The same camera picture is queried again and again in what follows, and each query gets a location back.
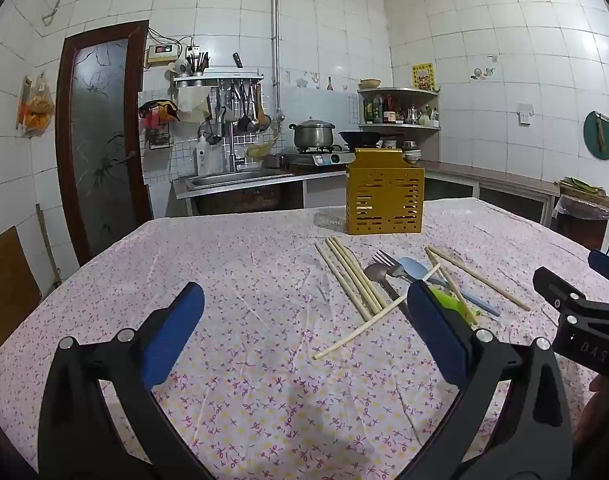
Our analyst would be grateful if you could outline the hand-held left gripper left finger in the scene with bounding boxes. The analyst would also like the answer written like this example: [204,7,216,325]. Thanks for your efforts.
[37,281,220,480]

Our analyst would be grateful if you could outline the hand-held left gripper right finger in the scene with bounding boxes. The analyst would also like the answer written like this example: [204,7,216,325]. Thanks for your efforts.
[399,280,575,480]

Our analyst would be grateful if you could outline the wooden chopstick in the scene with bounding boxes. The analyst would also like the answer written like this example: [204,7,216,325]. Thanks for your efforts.
[338,238,389,307]
[425,247,479,323]
[325,239,381,315]
[331,237,386,310]
[428,246,533,311]
[313,265,442,361]
[313,243,373,322]

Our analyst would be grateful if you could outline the light blue plastic spoon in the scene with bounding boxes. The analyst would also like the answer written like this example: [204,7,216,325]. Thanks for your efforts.
[398,257,501,317]

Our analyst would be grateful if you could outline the metal spoon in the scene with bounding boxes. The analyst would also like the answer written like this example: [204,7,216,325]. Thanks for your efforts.
[363,262,415,318]

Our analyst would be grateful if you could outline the green handled metal fork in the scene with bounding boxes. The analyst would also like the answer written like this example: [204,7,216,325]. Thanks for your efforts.
[371,251,480,327]

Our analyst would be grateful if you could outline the yellow perforated utensil holder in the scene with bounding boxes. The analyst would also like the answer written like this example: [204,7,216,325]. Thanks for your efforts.
[345,148,426,236]

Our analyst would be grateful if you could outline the person's right hand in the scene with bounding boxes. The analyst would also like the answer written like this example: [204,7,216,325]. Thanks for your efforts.
[574,375,609,461]

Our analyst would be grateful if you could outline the plastic covered wooden box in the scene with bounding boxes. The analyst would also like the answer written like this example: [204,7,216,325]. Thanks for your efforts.
[551,177,609,257]

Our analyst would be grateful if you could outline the pink floral tablecloth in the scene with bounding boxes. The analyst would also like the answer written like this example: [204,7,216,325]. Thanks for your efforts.
[0,197,609,480]

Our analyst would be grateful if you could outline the brown kitchen counter with cabinets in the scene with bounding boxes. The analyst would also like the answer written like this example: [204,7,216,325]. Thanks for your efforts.
[418,159,561,227]

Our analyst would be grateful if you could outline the green round cutting board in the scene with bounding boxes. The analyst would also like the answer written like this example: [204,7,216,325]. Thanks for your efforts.
[583,110,609,161]

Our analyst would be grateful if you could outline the grey round trivet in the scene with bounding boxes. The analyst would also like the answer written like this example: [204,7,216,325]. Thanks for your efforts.
[313,208,353,234]

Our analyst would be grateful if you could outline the wooden stick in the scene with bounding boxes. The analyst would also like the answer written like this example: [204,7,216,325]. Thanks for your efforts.
[36,203,63,289]

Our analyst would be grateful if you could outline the stainless steel sink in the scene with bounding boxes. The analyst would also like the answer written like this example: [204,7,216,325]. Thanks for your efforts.
[186,167,296,192]

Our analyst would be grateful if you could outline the white soap bottle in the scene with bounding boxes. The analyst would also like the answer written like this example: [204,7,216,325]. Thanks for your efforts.
[194,134,211,176]

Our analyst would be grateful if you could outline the leaning wooden board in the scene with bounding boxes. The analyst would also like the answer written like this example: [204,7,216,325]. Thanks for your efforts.
[0,226,42,353]

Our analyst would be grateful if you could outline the metal faucet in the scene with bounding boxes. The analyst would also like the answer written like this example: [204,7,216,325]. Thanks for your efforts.
[227,119,246,174]

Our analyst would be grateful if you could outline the brown door with frosted glass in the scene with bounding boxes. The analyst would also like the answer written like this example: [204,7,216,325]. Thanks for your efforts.
[56,20,153,267]

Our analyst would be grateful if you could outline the yellow net bag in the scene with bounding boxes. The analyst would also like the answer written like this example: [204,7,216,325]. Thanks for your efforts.
[246,132,281,159]

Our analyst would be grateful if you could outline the metal corner shelf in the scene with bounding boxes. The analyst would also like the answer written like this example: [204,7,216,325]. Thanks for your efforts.
[357,86,443,134]

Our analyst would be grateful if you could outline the black wok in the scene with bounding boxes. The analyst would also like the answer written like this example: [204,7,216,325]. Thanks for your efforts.
[337,130,383,149]

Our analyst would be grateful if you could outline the gas stove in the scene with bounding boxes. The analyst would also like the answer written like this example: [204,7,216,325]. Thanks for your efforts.
[281,144,355,169]

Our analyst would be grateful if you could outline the red and yellow cloth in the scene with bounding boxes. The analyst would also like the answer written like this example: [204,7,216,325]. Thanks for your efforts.
[139,99,180,124]

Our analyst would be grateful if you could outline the row of condiment bottles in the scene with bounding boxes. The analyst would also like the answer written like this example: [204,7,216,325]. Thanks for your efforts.
[363,93,440,126]

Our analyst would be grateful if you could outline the white hanging towel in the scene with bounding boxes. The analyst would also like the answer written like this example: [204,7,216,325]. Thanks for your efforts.
[176,87,211,124]

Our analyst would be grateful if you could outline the row of hanging ladles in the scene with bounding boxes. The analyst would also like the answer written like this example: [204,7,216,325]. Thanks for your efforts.
[200,82,273,147]

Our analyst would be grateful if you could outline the steel pot with lid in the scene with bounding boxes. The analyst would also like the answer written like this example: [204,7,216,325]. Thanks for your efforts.
[289,116,336,154]

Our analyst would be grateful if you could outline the hanging plastic bag of oranges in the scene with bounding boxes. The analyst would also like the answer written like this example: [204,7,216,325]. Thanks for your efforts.
[17,72,56,139]

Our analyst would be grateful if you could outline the cutlery cup with knives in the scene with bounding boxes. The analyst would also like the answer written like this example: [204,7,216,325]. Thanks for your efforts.
[183,48,211,77]

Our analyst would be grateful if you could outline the beige electric control box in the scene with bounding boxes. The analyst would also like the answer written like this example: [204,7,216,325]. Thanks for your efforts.
[145,43,180,65]

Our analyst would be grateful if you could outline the wire wall basket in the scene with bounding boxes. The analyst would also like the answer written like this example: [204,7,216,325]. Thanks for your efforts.
[147,122,173,150]

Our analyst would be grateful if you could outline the wall stickers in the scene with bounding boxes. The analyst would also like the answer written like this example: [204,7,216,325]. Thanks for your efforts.
[471,54,501,81]

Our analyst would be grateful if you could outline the yellow wall poster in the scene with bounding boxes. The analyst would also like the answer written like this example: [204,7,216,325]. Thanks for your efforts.
[410,62,438,92]

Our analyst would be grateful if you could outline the metal wall rack shelf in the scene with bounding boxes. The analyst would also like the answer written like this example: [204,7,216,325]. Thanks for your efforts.
[173,67,264,89]

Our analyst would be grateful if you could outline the vertical metal wall pipe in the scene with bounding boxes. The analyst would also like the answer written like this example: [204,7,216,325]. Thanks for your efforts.
[244,0,286,123]

